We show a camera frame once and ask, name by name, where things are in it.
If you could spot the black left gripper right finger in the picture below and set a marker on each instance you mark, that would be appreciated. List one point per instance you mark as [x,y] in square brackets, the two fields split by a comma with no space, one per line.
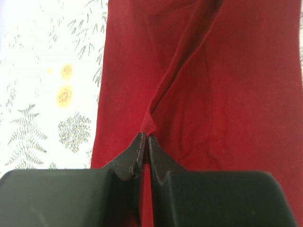
[183,198]

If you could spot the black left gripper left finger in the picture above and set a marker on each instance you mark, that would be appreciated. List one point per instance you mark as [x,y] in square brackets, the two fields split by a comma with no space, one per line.
[102,197]

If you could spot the red t-shirt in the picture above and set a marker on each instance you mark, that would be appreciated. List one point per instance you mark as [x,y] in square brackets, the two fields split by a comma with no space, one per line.
[217,82]

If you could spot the floral patterned table mat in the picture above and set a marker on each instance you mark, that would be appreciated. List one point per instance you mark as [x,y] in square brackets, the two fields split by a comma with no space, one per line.
[51,58]

